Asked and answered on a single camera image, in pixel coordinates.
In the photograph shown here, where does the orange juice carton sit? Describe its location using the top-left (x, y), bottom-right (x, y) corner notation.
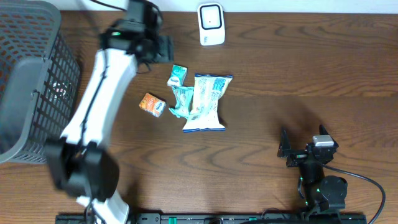
top-left (139, 93), bottom-right (166, 118)

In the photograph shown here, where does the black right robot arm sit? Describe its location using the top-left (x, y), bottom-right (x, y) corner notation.
top-left (277, 125), bottom-right (348, 220)

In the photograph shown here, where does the teal snack packet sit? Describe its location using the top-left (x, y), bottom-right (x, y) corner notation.
top-left (169, 86), bottom-right (194, 118)

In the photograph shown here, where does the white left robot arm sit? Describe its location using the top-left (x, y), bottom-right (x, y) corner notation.
top-left (44, 1), bottom-right (174, 223)

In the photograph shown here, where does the grey plastic mesh basket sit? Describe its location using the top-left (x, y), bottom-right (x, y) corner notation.
top-left (1, 1), bottom-right (81, 164)

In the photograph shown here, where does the white barcode scanner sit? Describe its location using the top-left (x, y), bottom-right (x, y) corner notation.
top-left (197, 2), bottom-right (226, 46)

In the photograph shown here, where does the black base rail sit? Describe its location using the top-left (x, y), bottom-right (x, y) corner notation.
top-left (55, 212), bottom-right (368, 224)

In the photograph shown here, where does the white blue snack bag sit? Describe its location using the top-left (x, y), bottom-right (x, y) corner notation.
top-left (182, 73), bottom-right (233, 133)

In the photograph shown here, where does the teal white drink carton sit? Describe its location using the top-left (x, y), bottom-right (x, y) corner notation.
top-left (167, 65), bottom-right (188, 87)

